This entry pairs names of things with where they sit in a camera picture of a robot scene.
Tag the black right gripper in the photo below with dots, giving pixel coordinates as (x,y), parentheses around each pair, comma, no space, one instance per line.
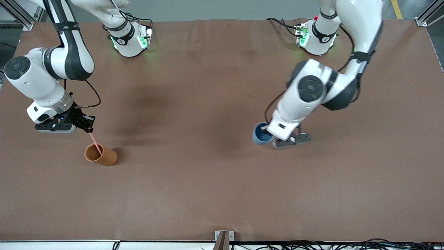
(75,116)

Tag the pink chopstick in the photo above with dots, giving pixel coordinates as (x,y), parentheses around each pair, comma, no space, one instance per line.
(95,142)

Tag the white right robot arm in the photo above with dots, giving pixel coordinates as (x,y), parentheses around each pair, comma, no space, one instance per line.
(38,80)

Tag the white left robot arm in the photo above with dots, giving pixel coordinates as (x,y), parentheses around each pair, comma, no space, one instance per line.
(312,88)

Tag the brown cup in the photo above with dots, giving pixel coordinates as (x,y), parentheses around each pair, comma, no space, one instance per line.
(104,157)

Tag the blue plastic cup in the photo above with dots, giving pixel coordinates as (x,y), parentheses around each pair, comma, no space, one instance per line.
(261,136)

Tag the brown table mat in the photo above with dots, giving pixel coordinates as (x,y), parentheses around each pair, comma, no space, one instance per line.
(208,180)

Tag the aluminium frame profile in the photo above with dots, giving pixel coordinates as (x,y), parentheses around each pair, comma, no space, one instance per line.
(20,14)
(428,15)

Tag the metal table edge bracket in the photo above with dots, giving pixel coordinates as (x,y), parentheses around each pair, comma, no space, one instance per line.
(224,239)

